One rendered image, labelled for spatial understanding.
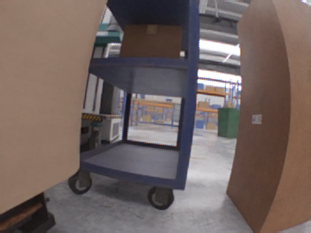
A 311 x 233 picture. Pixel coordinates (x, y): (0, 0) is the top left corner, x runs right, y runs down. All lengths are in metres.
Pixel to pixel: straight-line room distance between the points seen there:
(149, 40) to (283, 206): 0.88
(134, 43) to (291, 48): 0.67
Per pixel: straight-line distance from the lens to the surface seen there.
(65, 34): 0.29
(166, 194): 0.55
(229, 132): 4.11
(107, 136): 1.40
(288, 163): 0.48
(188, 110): 0.45
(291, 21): 0.63
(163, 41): 0.76
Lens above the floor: 0.35
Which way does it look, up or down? level
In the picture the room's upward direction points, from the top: 6 degrees clockwise
